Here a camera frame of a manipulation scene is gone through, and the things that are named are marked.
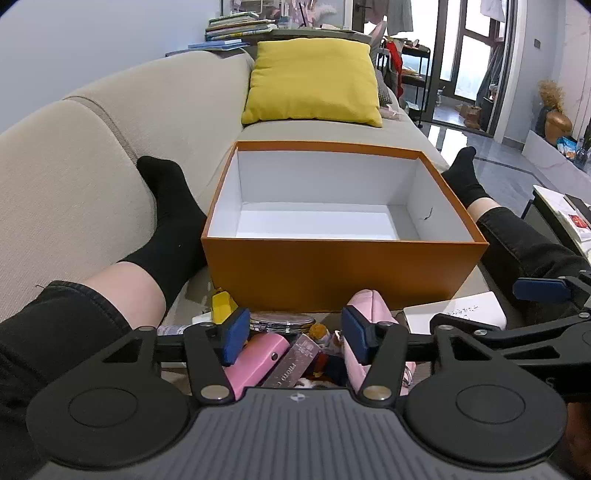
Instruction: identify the dried plant bunch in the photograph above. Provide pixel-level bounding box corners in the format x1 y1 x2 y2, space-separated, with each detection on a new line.
538 79 566 112

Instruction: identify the blue snack packet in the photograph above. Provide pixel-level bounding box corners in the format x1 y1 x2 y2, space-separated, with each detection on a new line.
556 136 580 160

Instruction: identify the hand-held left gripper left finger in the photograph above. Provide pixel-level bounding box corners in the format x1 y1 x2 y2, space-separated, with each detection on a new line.
99 308 252 404

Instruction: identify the glittery mauve card box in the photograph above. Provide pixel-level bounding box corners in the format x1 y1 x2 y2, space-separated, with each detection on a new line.
261 333 321 388

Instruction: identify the stack of books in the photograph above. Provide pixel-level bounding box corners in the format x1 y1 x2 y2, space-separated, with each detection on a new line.
204 11 278 43

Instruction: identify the pink snap card holder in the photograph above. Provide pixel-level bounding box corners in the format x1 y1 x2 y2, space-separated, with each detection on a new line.
228 332 291 401

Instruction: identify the gold vase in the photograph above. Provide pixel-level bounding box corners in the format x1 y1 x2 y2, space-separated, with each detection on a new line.
545 110 573 141

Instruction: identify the black metal rack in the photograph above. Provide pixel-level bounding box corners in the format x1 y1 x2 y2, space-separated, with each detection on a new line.
376 41 432 127

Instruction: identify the glass door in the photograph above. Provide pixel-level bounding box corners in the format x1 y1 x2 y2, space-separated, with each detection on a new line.
434 0 518 134

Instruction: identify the person's right leg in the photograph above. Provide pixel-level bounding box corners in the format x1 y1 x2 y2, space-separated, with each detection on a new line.
441 147 591 324

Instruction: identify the white stone ledge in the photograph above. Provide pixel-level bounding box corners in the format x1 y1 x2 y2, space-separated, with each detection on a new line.
522 129 591 174

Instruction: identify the blue book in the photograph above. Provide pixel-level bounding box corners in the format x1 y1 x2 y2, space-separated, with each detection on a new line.
187 39 243 51

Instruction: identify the yellow pillow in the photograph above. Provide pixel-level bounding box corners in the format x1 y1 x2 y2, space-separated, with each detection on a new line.
241 38 384 127

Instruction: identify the person's leg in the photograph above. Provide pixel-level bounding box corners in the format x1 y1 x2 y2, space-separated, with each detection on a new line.
0 155 209 480
441 147 591 324

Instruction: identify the red cloth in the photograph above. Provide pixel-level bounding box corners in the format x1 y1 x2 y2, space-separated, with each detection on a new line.
383 41 402 79

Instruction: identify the coffee table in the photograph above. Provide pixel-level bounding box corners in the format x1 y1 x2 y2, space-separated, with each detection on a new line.
522 185 591 264

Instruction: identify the person's left leg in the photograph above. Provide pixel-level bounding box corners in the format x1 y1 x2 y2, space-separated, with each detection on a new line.
0 155 209 480

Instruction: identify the dark console table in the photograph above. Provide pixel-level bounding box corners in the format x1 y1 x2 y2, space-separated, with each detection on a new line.
249 27 370 47

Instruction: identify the orange cardboard box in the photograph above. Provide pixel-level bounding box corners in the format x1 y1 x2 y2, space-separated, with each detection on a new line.
201 141 490 313

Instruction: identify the houndstooth cushion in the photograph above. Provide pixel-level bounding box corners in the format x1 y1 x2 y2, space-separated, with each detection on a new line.
374 69 394 104

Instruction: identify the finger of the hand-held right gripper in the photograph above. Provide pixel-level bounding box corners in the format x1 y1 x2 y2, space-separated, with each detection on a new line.
512 272 591 304
429 313 591 365

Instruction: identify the round silver compact mirror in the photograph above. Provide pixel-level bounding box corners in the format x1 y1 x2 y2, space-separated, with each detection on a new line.
249 311 317 334

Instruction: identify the grey hanging garment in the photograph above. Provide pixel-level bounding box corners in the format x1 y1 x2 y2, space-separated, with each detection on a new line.
388 0 414 33

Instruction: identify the small yellow plastic object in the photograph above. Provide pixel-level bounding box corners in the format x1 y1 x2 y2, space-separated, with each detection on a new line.
211 291 238 326

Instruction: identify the pink zip pouch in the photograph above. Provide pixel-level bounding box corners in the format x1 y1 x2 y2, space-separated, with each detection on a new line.
344 289 416 398

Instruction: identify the beige fabric sofa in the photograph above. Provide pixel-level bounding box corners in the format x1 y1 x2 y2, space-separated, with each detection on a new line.
0 50 504 324

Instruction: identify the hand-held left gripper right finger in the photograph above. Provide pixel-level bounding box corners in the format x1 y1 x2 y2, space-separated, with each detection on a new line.
341 305 497 401

